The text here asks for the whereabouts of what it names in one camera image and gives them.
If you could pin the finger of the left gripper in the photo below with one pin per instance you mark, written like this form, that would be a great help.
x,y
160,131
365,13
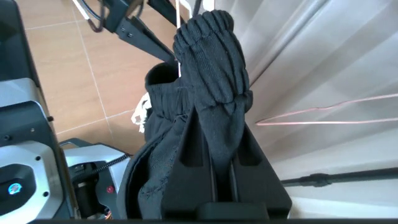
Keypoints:
x,y
168,12
146,42

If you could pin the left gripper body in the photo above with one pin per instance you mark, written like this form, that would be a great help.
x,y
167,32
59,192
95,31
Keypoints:
x,y
116,12

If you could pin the black shorts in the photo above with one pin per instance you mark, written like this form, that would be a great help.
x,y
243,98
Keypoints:
x,y
214,77

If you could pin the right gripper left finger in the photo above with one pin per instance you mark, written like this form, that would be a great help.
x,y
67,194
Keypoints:
x,y
183,186

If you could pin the black clothes rack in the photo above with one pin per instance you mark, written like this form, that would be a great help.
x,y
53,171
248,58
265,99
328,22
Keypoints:
x,y
342,177

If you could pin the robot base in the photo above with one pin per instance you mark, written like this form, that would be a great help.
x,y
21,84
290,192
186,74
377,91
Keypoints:
x,y
25,124

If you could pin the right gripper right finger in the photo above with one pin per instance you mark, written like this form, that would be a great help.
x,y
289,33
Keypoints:
x,y
264,186

